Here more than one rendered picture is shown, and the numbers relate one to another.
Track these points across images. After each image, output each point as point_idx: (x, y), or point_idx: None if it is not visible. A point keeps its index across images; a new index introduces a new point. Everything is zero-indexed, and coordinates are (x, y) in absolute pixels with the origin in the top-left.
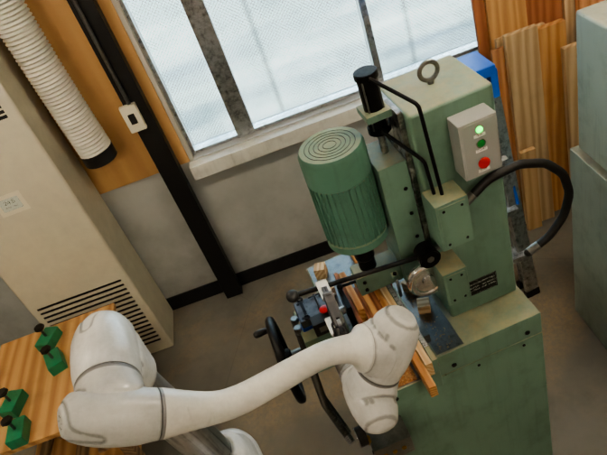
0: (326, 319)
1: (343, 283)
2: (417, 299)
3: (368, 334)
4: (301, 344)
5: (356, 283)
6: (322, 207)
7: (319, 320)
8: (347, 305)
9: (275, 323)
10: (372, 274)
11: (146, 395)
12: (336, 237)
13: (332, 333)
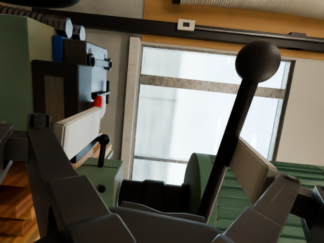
0: (99, 114)
1: (106, 147)
2: None
3: None
4: (14, 11)
5: (93, 164)
6: (304, 185)
7: (82, 86)
8: (79, 154)
9: (55, 4)
10: (111, 205)
11: None
12: (240, 188)
13: (68, 130)
